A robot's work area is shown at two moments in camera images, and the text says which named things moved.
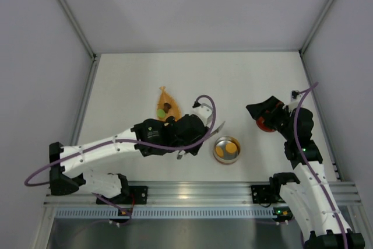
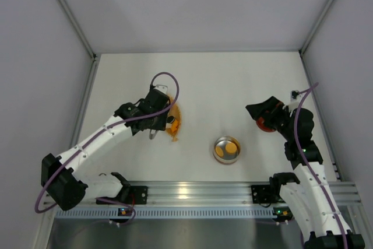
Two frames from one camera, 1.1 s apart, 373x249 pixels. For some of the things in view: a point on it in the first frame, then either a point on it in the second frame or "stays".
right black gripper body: (272, 114) stays
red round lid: (260, 122) stays
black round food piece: (170, 119) stays
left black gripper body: (192, 143) to (162, 118)
